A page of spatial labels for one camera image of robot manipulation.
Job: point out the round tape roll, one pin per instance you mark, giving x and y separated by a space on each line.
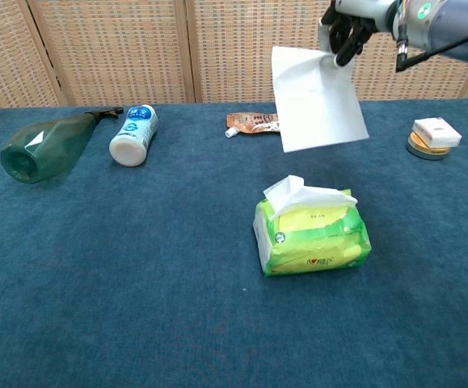
423 153

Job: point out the white tissue sheet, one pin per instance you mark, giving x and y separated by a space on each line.
294 194
318 105

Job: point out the brown spout pouch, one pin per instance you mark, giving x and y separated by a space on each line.
250 123

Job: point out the green tissue pack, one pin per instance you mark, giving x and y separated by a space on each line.
318 250

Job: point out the green transparent spray bottle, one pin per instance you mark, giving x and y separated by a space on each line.
39 149

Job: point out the white bottle with blue label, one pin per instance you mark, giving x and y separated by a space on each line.
134 133

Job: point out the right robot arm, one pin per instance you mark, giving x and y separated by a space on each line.
460 28

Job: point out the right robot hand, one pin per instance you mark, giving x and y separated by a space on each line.
355 28

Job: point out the blue tablecloth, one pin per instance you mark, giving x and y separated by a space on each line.
136 283

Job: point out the small white box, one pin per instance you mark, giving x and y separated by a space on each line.
437 133

